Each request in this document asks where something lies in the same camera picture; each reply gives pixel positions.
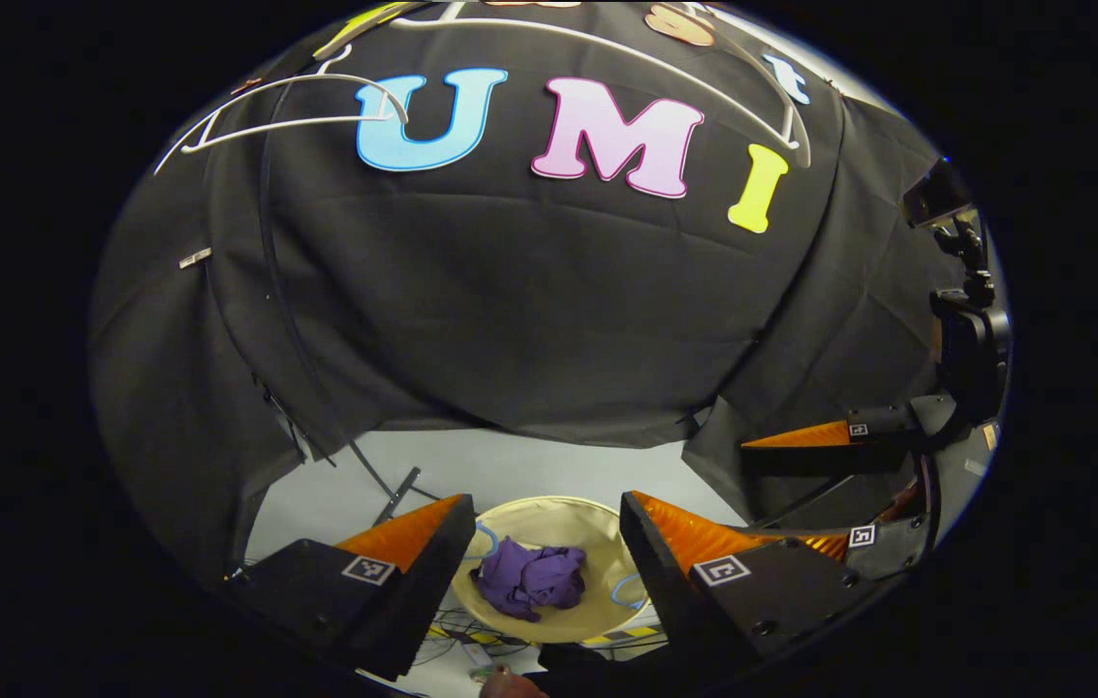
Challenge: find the white plastic hanger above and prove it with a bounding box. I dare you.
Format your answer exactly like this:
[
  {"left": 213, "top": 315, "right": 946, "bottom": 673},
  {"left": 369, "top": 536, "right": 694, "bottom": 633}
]
[
  {"left": 311, "top": 0, "right": 813, "bottom": 174},
  {"left": 153, "top": 73, "right": 411, "bottom": 175}
]

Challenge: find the yellow black floor tape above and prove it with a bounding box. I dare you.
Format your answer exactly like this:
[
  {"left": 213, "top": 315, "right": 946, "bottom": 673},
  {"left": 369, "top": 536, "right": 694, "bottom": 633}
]
[{"left": 427, "top": 623, "right": 666, "bottom": 649}]

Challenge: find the purple ribbed shirt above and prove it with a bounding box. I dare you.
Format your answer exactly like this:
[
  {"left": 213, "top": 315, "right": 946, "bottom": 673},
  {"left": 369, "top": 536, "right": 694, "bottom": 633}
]
[{"left": 469, "top": 536, "right": 588, "bottom": 623}]

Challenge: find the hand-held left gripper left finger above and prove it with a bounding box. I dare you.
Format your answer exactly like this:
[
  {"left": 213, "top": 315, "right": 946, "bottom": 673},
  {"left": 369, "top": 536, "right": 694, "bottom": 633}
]
[{"left": 219, "top": 492, "right": 479, "bottom": 682}]

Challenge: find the beige laundry hamper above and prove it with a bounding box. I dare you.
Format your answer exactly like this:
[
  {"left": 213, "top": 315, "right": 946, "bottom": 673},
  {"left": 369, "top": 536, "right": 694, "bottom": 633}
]
[{"left": 450, "top": 494, "right": 654, "bottom": 646}]

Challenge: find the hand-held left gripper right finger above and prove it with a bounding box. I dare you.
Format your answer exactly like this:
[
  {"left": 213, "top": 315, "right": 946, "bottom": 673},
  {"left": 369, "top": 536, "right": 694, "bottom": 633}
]
[{"left": 618, "top": 490, "right": 886, "bottom": 680}]

